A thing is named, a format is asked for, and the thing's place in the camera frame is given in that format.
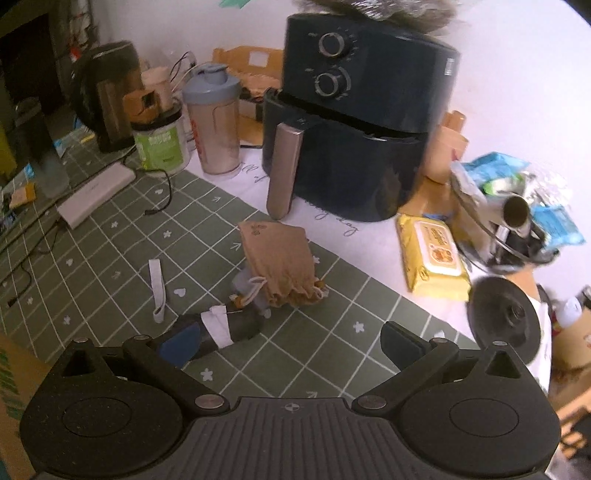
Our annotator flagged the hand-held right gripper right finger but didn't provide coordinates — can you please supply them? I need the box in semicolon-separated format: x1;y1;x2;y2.
352;322;539;411

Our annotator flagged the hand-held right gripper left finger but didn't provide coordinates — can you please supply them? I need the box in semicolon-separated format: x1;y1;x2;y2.
46;323;230;413

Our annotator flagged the white elastic strap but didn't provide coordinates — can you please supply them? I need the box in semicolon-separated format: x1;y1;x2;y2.
148;259;168;325

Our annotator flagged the black sock white label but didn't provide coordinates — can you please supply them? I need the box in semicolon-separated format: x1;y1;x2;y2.
175;305;264;356

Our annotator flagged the tan drawstring pouch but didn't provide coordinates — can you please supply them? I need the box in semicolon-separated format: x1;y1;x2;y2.
238;220;329;308

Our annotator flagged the yellow wet wipes packet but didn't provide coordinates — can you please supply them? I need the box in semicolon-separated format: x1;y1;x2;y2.
396;215;472;303

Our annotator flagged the black kettle base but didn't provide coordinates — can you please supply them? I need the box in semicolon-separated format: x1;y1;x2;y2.
467;276;543;358

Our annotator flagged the green checked tablecloth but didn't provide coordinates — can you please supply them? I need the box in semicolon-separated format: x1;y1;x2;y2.
0;129;481;402

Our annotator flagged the white plastic bottle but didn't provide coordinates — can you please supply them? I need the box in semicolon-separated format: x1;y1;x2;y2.
556;298;585;329

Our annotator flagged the white power bank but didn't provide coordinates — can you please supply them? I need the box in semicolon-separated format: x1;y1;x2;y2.
57;164;137;229

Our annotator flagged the blue plastic packet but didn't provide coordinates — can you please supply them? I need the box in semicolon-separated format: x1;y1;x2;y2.
463;152;532;197
531;203;580;252

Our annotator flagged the tan cardboard piece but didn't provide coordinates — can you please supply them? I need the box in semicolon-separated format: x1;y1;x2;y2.
425;111;468;185

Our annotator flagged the green jar black lid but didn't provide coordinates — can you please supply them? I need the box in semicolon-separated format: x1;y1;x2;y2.
130;104;192;175

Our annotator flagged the brown snack packet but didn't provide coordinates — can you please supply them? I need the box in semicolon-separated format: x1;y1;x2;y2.
9;182;38;208

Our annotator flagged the clear shaker bottle grey lid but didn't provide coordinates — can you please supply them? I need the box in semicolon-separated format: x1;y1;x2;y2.
182;64;242;177

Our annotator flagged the flat blue packet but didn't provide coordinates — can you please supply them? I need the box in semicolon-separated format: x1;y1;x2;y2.
53;135;86;158

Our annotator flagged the dark blue air fryer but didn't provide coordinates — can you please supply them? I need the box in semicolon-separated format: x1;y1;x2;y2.
262;13;461;223

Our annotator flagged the small brown cardboard box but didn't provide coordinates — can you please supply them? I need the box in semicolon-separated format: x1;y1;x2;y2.
122;88;163;124

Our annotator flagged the black electric kettle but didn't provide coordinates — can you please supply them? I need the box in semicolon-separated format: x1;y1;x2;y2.
74;41;144;153

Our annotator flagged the brown cardboard sheet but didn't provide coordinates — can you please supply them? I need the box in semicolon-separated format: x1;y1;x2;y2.
212;46;284;148

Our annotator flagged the grey furry item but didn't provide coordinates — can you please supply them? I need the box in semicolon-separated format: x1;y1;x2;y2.
295;0;458;33

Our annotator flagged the black cable loose plug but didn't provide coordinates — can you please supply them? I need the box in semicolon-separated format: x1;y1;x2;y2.
144;168;173;216

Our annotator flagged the black wall cable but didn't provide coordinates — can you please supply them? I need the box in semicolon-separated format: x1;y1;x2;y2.
168;51;199;81

